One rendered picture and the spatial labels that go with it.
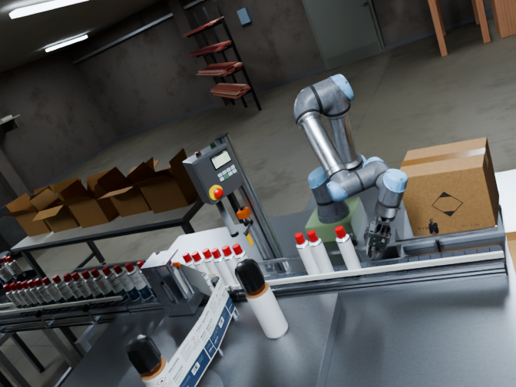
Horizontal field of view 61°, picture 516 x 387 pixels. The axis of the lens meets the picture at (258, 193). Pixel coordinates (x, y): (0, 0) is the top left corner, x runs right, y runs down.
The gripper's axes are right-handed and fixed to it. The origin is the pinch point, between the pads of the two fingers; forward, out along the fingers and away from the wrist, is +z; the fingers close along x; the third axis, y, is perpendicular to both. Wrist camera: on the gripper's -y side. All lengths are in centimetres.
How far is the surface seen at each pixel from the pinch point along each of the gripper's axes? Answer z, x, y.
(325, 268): 10.5, -14.6, 2.8
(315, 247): 2.0, -20.0, 2.9
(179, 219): 94, -127, -100
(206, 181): -12, -66, 0
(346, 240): -4.8, -9.8, 2.7
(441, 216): -10.7, 22.0, -19.6
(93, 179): 122, -240, -155
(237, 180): -10, -57, -10
